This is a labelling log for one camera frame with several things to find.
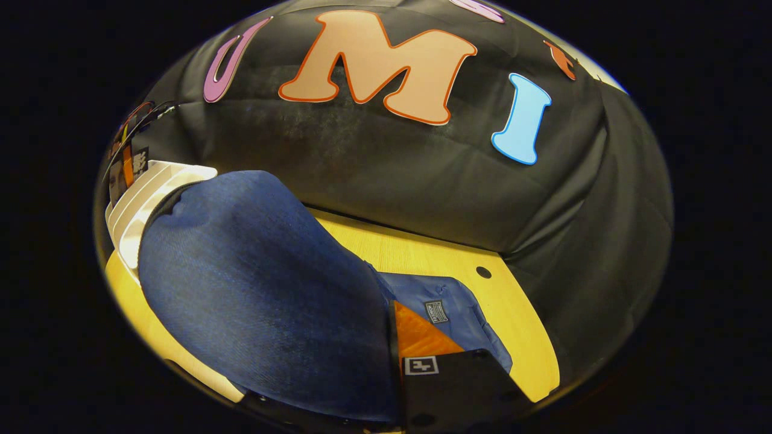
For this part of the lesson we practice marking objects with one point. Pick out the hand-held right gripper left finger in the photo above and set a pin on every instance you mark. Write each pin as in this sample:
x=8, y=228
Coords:
x=301, y=416

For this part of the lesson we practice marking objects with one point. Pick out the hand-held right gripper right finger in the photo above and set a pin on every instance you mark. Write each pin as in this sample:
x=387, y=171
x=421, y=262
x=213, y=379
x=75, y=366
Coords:
x=458, y=392

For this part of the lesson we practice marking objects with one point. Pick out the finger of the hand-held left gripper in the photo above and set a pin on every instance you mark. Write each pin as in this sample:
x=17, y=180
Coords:
x=127, y=169

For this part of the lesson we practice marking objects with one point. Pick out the book with face cover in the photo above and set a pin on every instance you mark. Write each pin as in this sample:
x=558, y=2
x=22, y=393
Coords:
x=140, y=161

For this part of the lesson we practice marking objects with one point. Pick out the white plastic bookshelf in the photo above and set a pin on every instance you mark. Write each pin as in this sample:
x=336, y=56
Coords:
x=136, y=223

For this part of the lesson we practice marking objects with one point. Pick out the blue schoolbag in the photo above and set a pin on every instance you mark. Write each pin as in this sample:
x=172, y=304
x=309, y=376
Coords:
x=259, y=289

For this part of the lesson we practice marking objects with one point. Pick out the black backdrop cloth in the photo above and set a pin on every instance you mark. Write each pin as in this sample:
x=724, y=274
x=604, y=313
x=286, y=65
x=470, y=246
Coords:
x=392, y=169

